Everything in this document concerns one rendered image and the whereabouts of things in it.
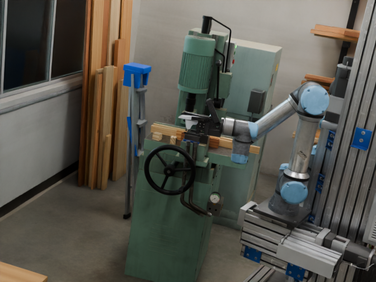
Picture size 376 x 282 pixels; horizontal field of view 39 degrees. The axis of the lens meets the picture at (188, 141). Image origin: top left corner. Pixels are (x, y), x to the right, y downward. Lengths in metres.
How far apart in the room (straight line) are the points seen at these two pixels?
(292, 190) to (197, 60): 1.00
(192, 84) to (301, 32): 2.43
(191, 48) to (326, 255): 1.32
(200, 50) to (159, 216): 1.01
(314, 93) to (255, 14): 3.10
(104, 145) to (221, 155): 1.65
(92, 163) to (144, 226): 1.41
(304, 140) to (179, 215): 1.10
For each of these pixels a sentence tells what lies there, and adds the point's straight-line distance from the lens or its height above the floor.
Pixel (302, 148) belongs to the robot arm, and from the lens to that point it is 2.35.
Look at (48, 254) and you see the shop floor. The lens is 3.59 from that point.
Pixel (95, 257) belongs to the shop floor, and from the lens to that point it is 3.59.
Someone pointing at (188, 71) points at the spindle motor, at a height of 1.32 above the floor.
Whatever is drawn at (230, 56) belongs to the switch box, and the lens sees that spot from 3.31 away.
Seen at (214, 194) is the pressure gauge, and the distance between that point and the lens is 3.00.
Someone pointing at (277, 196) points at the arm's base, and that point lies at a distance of 2.57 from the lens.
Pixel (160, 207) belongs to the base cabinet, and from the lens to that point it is 3.17.
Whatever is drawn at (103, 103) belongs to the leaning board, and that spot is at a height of 0.75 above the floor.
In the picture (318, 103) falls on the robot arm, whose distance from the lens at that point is 2.29.
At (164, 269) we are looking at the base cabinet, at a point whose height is 0.10.
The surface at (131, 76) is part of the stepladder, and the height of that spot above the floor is 1.09.
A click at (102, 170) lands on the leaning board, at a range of 4.55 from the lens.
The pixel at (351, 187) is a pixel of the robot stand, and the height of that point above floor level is 0.99.
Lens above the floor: 1.81
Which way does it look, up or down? 17 degrees down
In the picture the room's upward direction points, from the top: 9 degrees clockwise
